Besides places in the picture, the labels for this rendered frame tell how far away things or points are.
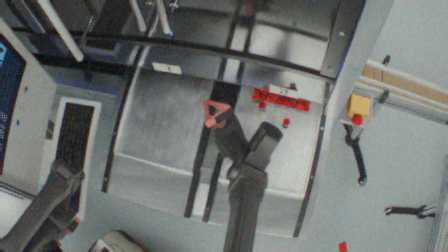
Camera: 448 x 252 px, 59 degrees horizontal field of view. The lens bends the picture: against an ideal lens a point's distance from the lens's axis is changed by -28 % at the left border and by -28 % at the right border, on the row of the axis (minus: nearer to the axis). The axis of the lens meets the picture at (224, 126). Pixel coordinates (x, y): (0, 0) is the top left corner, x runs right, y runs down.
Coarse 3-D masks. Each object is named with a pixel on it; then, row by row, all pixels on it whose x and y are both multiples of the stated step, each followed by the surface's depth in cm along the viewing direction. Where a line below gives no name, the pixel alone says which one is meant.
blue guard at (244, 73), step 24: (48, 48) 154; (96, 48) 147; (120, 48) 144; (144, 48) 141; (168, 48) 138; (192, 72) 153; (216, 72) 149; (240, 72) 144; (264, 72) 140; (288, 72) 135; (312, 96) 148
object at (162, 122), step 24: (144, 72) 168; (168, 72) 168; (144, 96) 166; (168, 96) 166; (192, 96) 165; (120, 120) 161; (144, 120) 164; (168, 120) 164; (192, 120) 163; (120, 144) 162; (144, 144) 162; (168, 144) 162; (192, 144) 162; (168, 168) 160; (192, 168) 157
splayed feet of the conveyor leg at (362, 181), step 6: (348, 126) 238; (348, 132) 237; (348, 138) 236; (348, 144) 238; (354, 144) 235; (354, 150) 236; (360, 150) 236; (360, 156) 235; (360, 162) 235; (360, 168) 236; (360, 174) 237; (366, 174) 237; (360, 180) 241; (366, 180) 242; (360, 186) 242
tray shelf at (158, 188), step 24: (120, 96) 167; (120, 168) 161; (144, 168) 160; (120, 192) 159; (144, 192) 158; (168, 192) 158; (216, 192) 158; (312, 192) 156; (192, 216) 156; (216, 216) 156; (264, 216) 155; (288, 216) 155; (312, 216) 154
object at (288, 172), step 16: (240, 96) 163; (240, 112) 163; (256, 112) 163; (272, 112) 163; (288, 112) 163; (320, 112) 159; (256, 128) 162; (288, 128) 162; (304, 128) 161; (288, 144) 160; (304, 144) 160; (224, 160) 157; (272, 160) 159; (288, 160) 159; (304, 160) 159; (224, 176) 159; (272, 176) 158; (288, 176) 158; (304, 176) 158; (288, 192) 154; (304, 192) 153
